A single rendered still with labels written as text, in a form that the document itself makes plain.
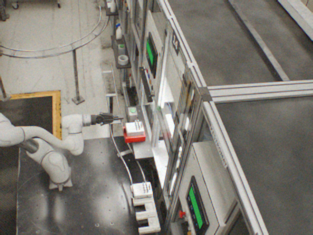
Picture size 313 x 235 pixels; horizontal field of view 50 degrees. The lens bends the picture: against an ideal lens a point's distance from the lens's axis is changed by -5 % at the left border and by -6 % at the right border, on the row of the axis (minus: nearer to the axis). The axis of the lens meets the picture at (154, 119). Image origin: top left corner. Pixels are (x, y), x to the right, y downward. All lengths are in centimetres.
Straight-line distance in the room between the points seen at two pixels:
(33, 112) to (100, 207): 193
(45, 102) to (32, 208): 190
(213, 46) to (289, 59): 41
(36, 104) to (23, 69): 75
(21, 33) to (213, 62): 424
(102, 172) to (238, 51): 152
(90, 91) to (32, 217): 218
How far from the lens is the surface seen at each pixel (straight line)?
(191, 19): 200
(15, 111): 432
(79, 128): 251
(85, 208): 266
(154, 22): 228
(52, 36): 544
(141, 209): 248
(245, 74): 169
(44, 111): 423
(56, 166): 258
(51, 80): 463
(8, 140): 215
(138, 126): 267
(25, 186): 283
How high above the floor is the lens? 302
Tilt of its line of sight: 47 degrees down
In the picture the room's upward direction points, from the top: 7 degrees clockwise
